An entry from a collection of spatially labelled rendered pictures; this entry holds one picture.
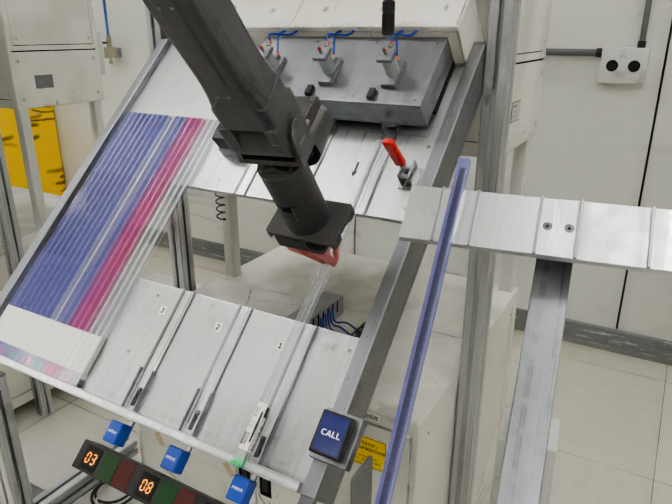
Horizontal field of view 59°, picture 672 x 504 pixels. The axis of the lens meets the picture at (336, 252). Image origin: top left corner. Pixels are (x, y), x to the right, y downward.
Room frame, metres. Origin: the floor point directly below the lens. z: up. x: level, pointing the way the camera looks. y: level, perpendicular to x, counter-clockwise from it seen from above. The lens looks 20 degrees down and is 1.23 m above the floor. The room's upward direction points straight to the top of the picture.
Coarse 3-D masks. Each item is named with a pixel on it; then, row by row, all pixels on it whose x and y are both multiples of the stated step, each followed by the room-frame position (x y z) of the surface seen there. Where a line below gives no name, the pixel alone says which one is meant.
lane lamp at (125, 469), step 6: (120, 462) 0.67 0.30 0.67; (126, 462) 0.67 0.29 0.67; (120, 468) 0.67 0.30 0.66; (126, 468) 0.67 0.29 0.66; (132, 468) 0.66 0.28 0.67; (114, 474) 0.66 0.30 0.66; (120, 474) 0.66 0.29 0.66; (126, 474) 0.66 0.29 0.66; (132, 474) 0.66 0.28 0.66; (114, 480) 0.66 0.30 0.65; (120, 480) 0.66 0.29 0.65; (126, 480) 0.65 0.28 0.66; (114, 486) 0.65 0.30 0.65; (120, 486) 0.65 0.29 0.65; (126, 486) 0.65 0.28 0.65
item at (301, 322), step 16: (368, 160) 0.89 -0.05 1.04; (368, 176) 0.87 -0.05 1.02; (320, 272) 0.76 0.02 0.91; (320, 288) 0.75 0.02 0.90; (304, 304) 0.73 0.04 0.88; (304, 320) 0.71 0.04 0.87; (288, 336) 0.70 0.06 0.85; (288, 352) 0.68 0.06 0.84; (272, 384) 0.65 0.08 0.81; (272, 400) 0.64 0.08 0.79; (240, 448) 0.60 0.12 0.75
